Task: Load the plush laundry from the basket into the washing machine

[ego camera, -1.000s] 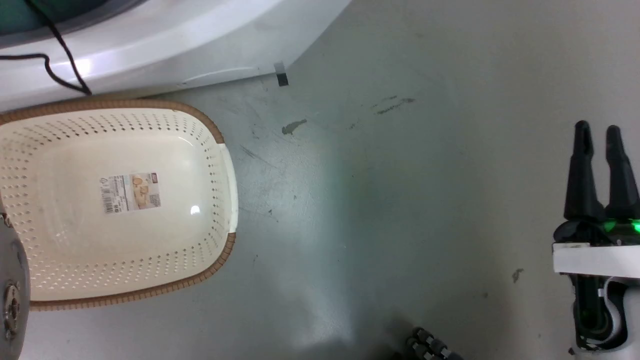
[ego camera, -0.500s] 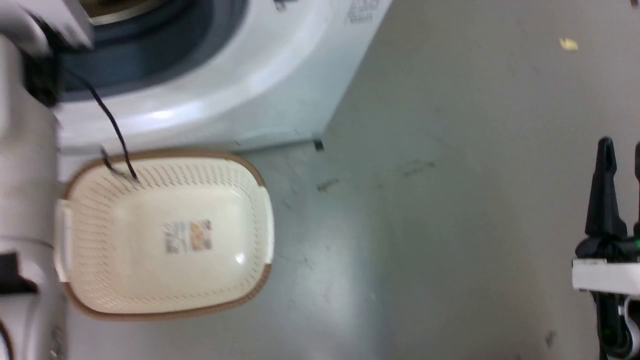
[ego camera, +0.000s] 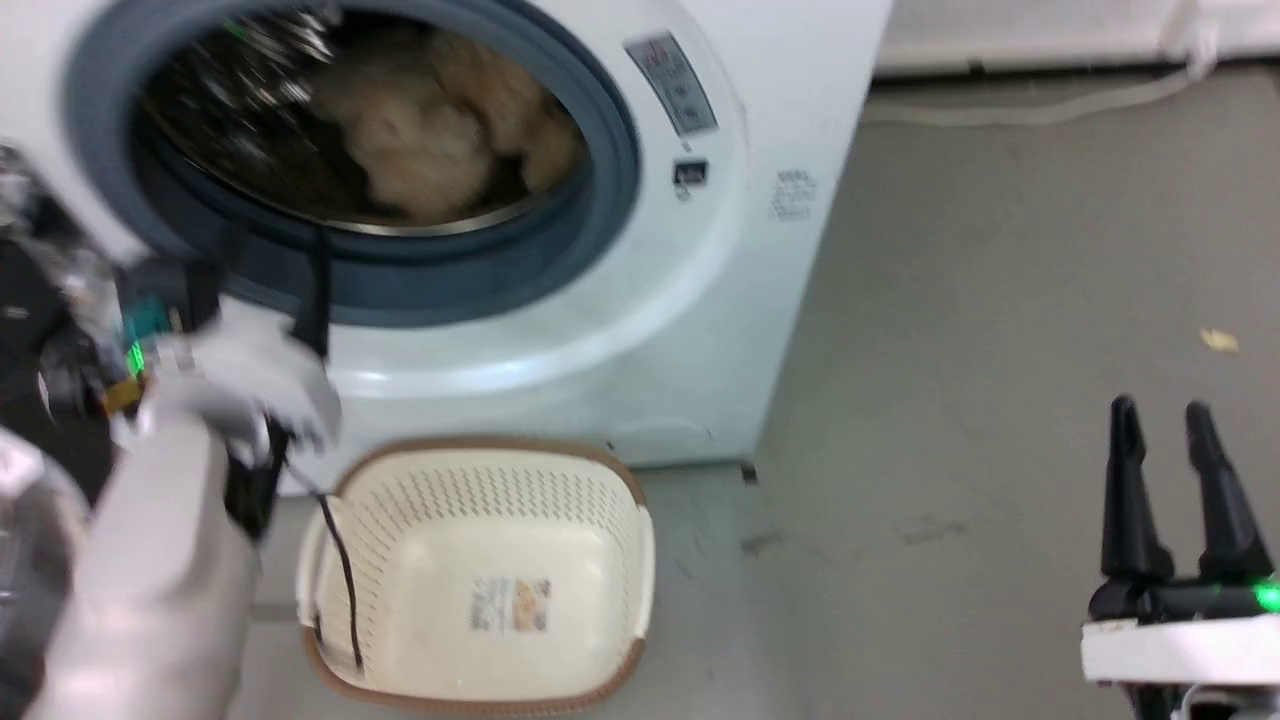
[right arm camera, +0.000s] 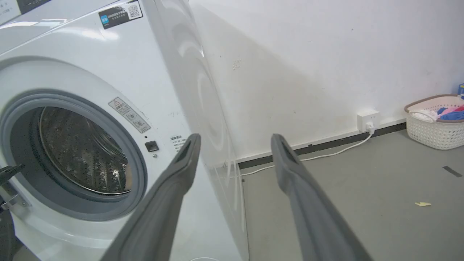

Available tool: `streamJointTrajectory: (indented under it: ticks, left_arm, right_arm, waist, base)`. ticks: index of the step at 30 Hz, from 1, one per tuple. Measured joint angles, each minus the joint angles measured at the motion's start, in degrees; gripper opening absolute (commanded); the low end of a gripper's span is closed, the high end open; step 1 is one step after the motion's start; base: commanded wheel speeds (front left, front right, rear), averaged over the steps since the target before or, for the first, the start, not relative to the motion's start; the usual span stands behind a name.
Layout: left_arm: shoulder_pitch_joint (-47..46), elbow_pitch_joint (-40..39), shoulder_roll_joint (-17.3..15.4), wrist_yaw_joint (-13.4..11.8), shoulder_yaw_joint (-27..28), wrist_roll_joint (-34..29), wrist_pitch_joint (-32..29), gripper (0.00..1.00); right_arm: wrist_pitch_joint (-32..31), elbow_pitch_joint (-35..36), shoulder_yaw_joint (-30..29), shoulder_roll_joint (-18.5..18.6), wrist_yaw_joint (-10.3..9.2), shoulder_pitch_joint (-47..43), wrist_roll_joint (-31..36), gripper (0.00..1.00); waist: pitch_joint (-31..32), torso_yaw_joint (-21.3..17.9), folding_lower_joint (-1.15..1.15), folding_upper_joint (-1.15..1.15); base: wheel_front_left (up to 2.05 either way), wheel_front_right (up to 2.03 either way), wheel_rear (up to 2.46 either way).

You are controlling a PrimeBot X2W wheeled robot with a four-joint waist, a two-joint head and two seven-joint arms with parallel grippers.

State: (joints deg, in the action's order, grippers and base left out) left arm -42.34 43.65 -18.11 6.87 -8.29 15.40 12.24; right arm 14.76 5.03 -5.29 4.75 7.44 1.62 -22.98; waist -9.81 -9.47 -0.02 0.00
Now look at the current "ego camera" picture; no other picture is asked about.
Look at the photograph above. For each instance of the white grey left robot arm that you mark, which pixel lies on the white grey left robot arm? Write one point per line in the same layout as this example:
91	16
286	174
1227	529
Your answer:
150	580

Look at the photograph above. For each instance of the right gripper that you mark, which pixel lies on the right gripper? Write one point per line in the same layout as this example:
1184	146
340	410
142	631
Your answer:
1180	640

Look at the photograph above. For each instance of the white front-load washing machine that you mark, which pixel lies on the white front-load washing machine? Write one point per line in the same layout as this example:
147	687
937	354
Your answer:
680	330

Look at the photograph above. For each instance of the blue-grey washer door gasket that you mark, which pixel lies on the blue-grey washer door gasket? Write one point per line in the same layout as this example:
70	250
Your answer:
600	200

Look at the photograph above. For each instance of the beige plush laundry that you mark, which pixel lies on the beige plush laundry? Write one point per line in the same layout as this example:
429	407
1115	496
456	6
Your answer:
430	130

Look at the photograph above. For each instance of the grey rectangular washer label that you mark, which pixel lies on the grey rectangular washer label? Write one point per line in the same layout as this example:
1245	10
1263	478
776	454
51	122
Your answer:
672	85

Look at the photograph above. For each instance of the cream plastic laundry basket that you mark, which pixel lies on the cream plastic laundry basket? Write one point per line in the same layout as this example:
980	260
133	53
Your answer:
480	540

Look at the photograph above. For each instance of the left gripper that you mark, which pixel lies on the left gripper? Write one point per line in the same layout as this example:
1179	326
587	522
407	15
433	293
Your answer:
250	375

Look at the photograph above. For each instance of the paper label on basket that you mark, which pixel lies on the paper label on basket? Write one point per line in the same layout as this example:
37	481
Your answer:
511	605

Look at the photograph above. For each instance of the small yellow floor scrap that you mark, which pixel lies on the small yellow floor scrap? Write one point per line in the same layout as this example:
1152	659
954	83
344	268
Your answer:
1218	340

